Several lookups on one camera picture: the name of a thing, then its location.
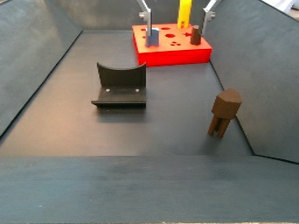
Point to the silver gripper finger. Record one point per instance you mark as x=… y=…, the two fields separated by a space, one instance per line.
x=146 y=15
x=209 y=14

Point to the brown three prong peg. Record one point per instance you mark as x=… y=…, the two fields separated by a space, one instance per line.
x=225 y=109

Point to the red peg board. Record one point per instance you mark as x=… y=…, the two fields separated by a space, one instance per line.
x=175 y=50

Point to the yellow peg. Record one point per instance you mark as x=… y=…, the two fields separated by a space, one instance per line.
x=185 y=13

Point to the blue peg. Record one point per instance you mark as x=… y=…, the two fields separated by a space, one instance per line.
x=153 y=39

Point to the brown cylinder peg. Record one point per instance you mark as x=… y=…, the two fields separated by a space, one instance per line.
x=196 y=35

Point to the black curved holder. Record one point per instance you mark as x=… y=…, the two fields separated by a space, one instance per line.
x=122 y=86

